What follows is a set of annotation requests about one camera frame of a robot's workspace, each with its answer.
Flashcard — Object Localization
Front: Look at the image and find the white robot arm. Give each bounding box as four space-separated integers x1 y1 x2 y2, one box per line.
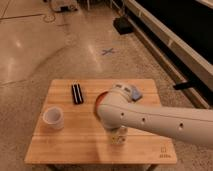
95 83 213 149

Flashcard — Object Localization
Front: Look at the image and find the small clear bottle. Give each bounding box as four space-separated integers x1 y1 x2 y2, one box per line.
111 126 128 145

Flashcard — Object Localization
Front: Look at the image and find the orange plate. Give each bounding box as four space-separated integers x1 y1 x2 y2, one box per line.
94 91 108 120

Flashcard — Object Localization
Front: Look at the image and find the black rectangular remote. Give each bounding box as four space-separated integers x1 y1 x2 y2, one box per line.
71 84 84 105

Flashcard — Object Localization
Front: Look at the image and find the blue sponge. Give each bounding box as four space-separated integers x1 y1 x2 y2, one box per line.
132 86 142 101

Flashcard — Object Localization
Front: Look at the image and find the wooden table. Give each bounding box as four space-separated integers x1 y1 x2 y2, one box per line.
25 79 177 166

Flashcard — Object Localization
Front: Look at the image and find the white cup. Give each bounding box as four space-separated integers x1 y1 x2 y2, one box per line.
42 107 64 130

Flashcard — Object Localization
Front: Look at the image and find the black box on floor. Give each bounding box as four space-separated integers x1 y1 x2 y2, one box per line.
113 17 133 35

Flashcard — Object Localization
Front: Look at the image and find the white machine on floor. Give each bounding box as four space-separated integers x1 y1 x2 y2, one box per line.
51 0 77 12

